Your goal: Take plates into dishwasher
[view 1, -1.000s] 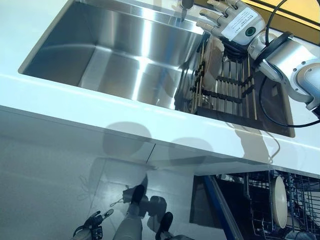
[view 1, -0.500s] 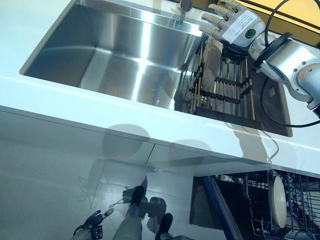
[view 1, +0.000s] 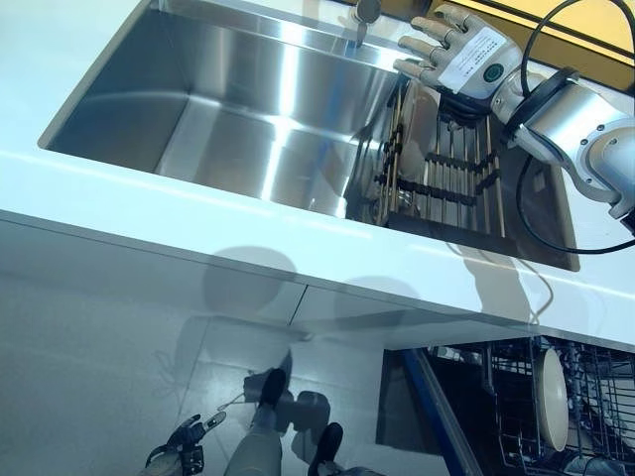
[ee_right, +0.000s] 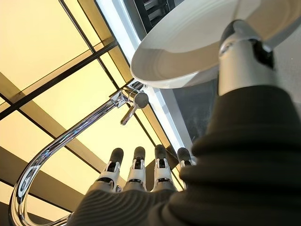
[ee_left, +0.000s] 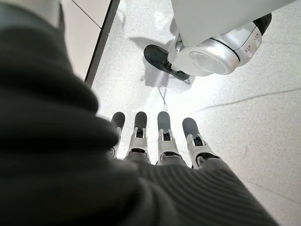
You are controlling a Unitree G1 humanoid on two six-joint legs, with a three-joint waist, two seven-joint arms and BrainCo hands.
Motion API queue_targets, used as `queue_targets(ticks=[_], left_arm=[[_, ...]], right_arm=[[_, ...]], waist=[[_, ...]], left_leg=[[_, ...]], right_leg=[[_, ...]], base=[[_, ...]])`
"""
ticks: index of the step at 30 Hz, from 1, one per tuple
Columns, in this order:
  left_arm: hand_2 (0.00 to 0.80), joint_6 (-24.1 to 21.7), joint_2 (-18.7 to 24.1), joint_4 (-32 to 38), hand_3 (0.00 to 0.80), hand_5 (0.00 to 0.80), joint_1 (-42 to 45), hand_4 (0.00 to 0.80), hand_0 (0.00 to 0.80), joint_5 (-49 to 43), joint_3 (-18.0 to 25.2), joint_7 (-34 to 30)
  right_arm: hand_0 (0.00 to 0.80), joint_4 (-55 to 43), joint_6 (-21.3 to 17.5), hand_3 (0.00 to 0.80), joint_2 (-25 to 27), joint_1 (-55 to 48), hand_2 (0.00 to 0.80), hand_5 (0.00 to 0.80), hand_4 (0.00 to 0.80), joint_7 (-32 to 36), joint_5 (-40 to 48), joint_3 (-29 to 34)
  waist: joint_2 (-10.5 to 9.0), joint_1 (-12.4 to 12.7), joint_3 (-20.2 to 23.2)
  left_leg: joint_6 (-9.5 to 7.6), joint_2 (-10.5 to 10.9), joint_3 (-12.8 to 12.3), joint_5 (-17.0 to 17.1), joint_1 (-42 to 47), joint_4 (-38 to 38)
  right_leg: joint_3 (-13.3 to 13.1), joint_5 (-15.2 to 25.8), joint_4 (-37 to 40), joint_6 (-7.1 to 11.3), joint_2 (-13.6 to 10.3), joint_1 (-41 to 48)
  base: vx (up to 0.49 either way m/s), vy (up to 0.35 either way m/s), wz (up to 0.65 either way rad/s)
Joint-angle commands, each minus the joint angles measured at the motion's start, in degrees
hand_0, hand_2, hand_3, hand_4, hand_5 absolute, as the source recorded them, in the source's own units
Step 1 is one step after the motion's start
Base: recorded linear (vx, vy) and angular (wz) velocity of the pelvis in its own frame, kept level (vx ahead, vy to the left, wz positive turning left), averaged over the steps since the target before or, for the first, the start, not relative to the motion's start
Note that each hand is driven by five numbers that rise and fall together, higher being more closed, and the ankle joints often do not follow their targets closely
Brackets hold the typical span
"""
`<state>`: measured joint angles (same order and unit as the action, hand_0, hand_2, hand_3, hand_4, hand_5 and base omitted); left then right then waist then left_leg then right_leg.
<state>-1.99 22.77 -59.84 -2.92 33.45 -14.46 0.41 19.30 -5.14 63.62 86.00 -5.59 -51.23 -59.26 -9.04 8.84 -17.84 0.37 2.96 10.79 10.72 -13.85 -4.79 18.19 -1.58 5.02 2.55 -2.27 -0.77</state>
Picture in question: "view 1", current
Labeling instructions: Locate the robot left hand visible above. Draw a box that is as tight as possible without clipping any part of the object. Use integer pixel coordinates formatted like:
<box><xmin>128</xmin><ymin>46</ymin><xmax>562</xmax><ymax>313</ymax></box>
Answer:
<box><xmin>150</xmin><ymin>411</ymin><xmax>229</xmax><ymax>473</ymax></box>

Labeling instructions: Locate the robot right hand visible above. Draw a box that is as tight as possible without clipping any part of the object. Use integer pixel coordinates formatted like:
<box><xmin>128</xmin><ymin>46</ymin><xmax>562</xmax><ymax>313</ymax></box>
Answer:
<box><xmin>391</xmin><ymin>4</ymin><xmax>524</xmax><ymax>122</ymax></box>

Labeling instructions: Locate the cream deep round plate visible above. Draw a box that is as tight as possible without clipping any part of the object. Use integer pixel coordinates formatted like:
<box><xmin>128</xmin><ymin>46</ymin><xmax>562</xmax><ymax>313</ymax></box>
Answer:
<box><xmin>537</xmin><ymin>345</ymin><xmax>571</xmax><ymax>453</ymax></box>

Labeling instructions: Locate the black dishwasher door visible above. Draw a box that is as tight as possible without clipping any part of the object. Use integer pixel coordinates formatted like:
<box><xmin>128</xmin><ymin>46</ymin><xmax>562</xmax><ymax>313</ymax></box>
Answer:
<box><xmin>375</xmin><ymin>346</ymin><xmax>483</xmax><ymax>476</ymax></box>

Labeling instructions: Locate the chrome gooseneck kitchen faucet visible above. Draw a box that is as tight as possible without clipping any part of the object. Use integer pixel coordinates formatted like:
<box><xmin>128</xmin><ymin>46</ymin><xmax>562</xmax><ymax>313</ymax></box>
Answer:
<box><xmin>345</xmin><ymin>0</ymin><xmax>384</xmax><ymax>52</ymax></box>

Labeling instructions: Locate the black dish drying rack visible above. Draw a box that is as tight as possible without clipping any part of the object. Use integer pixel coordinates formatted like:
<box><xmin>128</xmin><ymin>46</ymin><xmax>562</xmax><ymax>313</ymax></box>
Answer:
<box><xmin>368</xmin><ymin>72</ymin><xmax>508</xmax><ymax>238</ymax></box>

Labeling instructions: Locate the white cabinet door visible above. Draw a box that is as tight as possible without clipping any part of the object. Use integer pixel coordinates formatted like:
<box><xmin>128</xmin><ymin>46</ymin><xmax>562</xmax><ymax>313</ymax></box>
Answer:
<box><xmin>291</xmin><ymin>284</ymin><xmax>538</xmax><ymax>354</ymax></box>
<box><xmin>0</xmin><ymin>211</ymin><xmax>308</xmax><ymax>378</ymax></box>

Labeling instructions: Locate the stainless steel sink basin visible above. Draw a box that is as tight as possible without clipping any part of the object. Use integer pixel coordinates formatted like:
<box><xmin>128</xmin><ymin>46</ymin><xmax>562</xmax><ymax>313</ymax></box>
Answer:
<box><xmin>36</xmin><ymin>0</ymin><xmax>582</xmax><ymax>274</ymax></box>

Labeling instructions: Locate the black wire dishwasher rack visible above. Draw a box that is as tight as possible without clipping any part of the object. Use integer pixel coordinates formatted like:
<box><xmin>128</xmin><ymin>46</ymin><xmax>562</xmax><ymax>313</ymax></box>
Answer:
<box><xmin>430</xmin><ymin>340</ymin><xmax>635</xmax><ymax>476</ymax></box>

